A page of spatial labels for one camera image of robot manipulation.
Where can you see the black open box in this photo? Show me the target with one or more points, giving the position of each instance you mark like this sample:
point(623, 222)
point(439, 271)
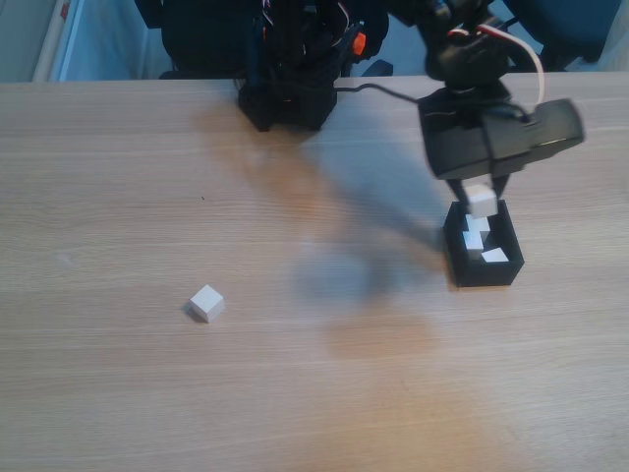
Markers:
point(486, 275)

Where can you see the white board with red print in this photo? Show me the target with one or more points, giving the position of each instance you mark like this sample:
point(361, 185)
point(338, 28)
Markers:
point(51, 44)

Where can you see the blue office chair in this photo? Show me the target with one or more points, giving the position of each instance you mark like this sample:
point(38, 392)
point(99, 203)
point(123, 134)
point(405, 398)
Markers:
point(565, 24)

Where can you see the orange clamp knob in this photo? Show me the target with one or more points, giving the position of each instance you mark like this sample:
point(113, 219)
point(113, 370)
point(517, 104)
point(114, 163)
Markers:
point(360, 43)

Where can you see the black oval camera box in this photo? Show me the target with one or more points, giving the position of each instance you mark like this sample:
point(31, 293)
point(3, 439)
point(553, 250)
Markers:
point(550, 128)

